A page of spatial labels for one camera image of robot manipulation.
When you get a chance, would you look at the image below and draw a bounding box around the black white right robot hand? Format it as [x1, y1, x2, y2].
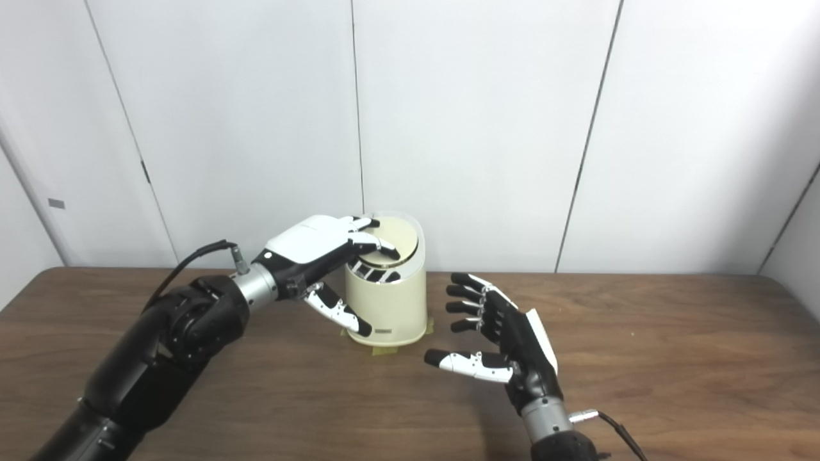
[423, 272, 564, 416]

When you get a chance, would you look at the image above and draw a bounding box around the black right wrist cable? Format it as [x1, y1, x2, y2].
[569, 410, 648, 461]

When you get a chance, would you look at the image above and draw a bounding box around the round cream bin lid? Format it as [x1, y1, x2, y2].
[356, 216, 420, 268]

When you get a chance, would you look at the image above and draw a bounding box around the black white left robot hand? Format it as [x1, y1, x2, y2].
[252, 214, 402, 338]

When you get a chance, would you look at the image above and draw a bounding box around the cream-colored trash bin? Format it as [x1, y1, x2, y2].
[344, 211, 429, 347]

